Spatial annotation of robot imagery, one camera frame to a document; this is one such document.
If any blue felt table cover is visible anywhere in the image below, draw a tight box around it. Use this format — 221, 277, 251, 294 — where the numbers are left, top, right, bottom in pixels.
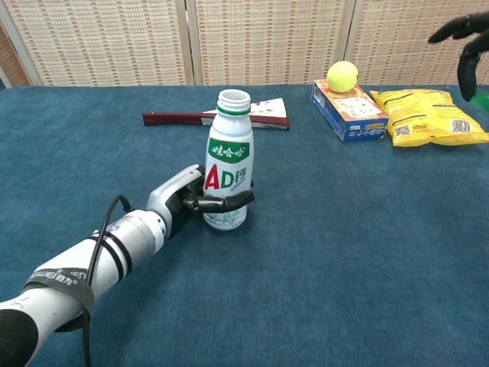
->
0, 84, 489, 367

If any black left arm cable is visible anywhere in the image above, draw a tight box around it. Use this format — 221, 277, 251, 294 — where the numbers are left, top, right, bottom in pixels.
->
81, 194, 134, 367

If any grey left arm strap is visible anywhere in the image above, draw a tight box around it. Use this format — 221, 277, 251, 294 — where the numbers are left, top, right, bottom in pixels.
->
23, 269, 96, 330

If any brown woven screen panel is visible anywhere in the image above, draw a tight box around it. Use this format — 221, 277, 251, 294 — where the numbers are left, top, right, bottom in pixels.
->
0, 22, 32, 89

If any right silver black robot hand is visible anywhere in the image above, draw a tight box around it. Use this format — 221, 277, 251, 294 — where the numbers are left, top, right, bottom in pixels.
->
427, 11, 489, 102

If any yellow tennis ball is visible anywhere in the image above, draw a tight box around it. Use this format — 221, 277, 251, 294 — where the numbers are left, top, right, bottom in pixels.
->
326, 60, 359, 94

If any yellow snack bag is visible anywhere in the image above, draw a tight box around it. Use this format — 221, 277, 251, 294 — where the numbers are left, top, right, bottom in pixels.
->
369, 89, 489, 148

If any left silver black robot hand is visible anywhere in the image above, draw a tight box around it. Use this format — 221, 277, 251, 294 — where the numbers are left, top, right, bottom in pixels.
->
146, 164, 255, 240

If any green bottle cap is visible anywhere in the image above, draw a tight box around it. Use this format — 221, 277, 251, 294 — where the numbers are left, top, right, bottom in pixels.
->
470, 91, 489, 114

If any white AD calcium milk bottle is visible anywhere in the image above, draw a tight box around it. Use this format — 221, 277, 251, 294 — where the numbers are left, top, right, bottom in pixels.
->
202, 89, 255, 231

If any blue and orange carton box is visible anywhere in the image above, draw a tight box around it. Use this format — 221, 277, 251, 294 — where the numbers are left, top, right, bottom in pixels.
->
310, 79, 390, 143

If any red and white folding fan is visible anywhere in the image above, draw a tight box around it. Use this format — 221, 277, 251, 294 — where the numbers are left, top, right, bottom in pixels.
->
142, 97, 290, 131

